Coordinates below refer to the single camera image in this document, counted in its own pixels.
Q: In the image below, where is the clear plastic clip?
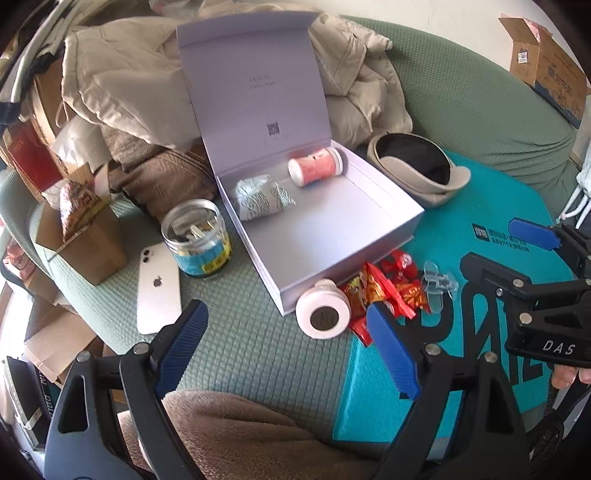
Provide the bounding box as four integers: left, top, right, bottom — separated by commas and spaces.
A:
422, 261, 459, 314

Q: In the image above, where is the small red candy packet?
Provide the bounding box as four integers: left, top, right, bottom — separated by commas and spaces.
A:
380, 249, 431, 313

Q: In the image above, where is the red gold snack packet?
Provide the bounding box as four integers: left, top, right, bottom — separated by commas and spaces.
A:
339, 262, 423, 347

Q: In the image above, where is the white round pod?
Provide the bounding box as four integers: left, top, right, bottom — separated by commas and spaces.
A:
295, 279, 352, 340

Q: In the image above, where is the person's right hand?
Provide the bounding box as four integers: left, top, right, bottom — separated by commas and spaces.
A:
551, 365, 591, 390

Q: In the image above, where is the teal foam mat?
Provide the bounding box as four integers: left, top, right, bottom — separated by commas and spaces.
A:
332, 153, 573, 443

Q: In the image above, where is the beige cap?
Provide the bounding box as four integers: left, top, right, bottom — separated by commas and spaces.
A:
367, 133, 472, 209

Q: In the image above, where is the brown fleece blanket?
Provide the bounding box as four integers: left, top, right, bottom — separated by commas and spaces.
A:
117, 389, 385, 480

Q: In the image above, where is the white smartphone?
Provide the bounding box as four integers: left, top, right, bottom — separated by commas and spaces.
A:
136, 243, 182, 335

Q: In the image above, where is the green bed cover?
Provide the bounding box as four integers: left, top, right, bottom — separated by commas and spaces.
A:
0, 14, 581, 439

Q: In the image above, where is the brown cardboard box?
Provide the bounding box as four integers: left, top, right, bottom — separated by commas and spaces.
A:
35, 163, 127, 285

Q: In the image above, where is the printed cardboard carton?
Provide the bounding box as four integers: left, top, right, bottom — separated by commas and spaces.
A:
499, 15, 587, 129

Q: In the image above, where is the open white gift box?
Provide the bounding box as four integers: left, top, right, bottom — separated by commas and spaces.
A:
176, 11, 423, 315

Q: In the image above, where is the pink white canister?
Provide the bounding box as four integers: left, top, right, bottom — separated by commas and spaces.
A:
287, 147, 344, 187

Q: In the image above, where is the clear glass jar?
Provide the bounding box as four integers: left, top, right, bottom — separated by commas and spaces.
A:
161, 199, 231, 278

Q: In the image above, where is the white patterned wipe packet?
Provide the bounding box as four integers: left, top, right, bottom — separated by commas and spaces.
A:
232, 174, 296, 222

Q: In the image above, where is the brown quilted garment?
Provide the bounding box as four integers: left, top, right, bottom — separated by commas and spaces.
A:
101, 125, 218, 222

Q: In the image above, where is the red box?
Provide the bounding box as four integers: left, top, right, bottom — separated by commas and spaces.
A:
1, 121, 63, 203

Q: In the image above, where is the beige puffer jacket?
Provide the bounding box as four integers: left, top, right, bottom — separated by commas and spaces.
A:
61, 13, 413, 150

